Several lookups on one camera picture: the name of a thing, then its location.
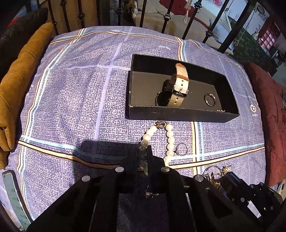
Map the white pearl bracelet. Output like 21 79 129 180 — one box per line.
139 123 176 176

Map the small thin ring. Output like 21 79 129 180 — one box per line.
174 142 189 157

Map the gold flower brooch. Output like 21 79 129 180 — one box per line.
221 165 232 175

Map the beige strap wristwatch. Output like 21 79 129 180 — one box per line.
155 63 189 108

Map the silver ring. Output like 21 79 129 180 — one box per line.
203 92 217 107

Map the black rectangular jewelry tray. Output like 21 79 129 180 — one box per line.
125 54 239 123

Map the purple plaid bed sheet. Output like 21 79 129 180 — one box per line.
1 26 266 231

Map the dark red quilted blanket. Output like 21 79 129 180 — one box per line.
244 62 285 186

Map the black smartphone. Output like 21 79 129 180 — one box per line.
3 170 33 231

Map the mustard suede cushion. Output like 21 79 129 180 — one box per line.
1 22 53 169

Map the green patterned cloth table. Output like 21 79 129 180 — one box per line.
232 28 277 76

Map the beige sofa with pillows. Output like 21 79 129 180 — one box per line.
132 1 231 49

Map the red phone booth cabinet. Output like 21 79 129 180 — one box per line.
258 15 281 51

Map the red throw blanket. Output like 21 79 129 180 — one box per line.
158 0 212 24

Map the wooden panel board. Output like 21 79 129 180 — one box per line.
39 0 98 34

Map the black quilted jacket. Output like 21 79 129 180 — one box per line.
1 8 48 78

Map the black iron bed frame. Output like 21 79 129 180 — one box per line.
24 0 260 54

